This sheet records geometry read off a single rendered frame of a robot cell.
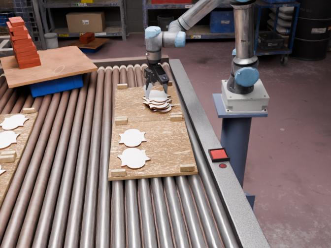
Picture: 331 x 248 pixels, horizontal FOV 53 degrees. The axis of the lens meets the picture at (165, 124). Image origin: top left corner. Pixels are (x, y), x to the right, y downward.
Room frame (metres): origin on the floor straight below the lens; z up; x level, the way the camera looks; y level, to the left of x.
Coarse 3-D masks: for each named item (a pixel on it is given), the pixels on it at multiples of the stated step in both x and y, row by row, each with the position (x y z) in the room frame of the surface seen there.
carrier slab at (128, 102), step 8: (128, 88) 1.81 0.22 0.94; (136, 88) 1.81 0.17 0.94; (152, 88) 1.80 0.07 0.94; (160, 88) 1.80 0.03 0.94; (168, 88) 1.80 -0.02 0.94; (120, 96) 1.70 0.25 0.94; (128, 96) 1.70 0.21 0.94; (136, 96) 1.70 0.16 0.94; (176, 96) 1.68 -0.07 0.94; (120, 104) 1.61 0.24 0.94; (128, 104) 1.60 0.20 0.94; (136, 104) 1.60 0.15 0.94; (144, 104) 1.60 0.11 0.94; (176, 104) 1.59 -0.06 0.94; (120, 112) 1.52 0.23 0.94; (128, 112) 1.52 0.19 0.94; (136, 112) 1.51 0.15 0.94; (144, 112) 1.51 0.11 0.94; (152, 112) 1.51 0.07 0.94; (168, 112) 1.51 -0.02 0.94; (176, 112) 1.50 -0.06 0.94; (136, 120) 1.43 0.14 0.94; (144, 120) 1.43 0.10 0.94; (152, 120) 1.43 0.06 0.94; (160, 120) 1.43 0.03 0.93; (184, 120) 1.44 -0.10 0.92
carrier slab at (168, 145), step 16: (128, 128) 1.36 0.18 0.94; (144, 128) 1.35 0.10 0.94; (160, 128) 1.35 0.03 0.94; (176, 128) 1.34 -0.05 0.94; (112, 144) 1.23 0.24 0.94; (144, 144) 1.22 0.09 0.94; (160, 144) 1.22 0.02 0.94; (176, 144) 1.21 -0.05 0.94; (112, 160) 1.11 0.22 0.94; (160, 160) 1.10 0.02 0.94; (176, 160) 1.10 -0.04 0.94; (192, 160) 1.09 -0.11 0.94; (128, 176) 1.00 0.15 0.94; (144, 176) 1.01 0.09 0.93; (160, 176) 1.01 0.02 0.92
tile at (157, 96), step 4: (152, 92) 1.63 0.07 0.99; (156, 92) 1.63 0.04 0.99; (160, 92) 1.63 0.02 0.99; (164, 92) 1.63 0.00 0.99; (144, 96) 1.59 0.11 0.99; (152, 96) 1.58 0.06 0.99; (156, 96) 1.57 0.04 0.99; (160, 96) 1.57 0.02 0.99; (164, 96) 1.57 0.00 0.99; (168, 96) 1.58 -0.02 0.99; (152, 100) 1.53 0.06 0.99; (156, 100) 1.53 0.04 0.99; (160, 100) 1.53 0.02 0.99; (164, 100) 1.53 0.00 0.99
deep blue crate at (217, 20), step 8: (216, 8) 6.08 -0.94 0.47; (224, 8) 6.07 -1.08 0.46; (232, 8) 6.06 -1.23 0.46; (216, 16) 5.70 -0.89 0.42; (224, 16) 5.69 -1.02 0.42; (232, 16) 5.68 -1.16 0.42; (216, 24) 5.70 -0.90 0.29; (224, 24) 5.68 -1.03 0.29; (232, 24) 5.68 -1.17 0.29; (216, 32) 5.69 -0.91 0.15; (224, 32) 5.68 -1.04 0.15; (232, 32) 5.67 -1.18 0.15
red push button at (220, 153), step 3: (216, 150) 1.17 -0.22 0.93; (219, 150) 1.17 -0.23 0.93; (222, 150) 1.17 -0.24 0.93; (213, 153) 1.15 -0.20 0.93; (216, 153) 1.15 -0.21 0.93; (219, 153) 1.15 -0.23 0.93; (222, 153) 1.15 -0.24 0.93; (225, 153) 1.15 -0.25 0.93; (213, 156) 1.13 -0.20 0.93; (216, 156) 1.13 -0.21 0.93; (219, 156) 1.13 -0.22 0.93; (222, 156) 1.13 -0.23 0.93; (225, 156) 1.12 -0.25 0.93
